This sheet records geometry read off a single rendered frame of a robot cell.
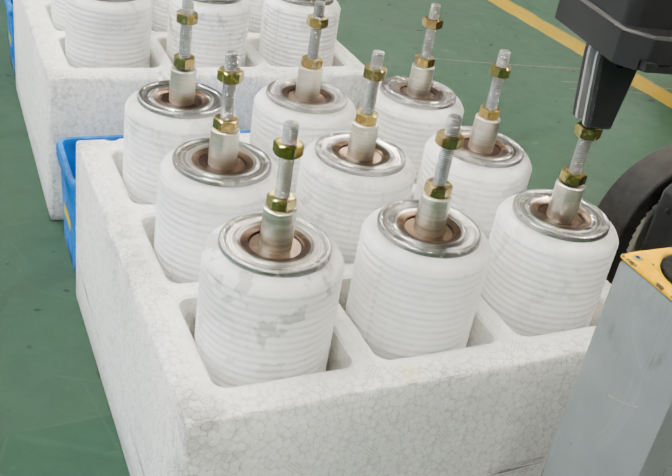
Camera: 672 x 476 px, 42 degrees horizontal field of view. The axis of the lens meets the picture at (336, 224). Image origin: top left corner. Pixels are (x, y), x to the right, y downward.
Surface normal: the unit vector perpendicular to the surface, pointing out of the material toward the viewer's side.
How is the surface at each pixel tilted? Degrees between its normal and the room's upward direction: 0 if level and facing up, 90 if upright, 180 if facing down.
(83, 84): 90
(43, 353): 0
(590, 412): 90
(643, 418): 90
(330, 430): 90
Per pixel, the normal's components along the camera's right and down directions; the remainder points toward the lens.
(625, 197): -0.70, -0.31
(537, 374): 0.39, 0.51
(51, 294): 0.15, -0.85
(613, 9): -0.97, -0.01
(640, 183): -0.57, -0.47
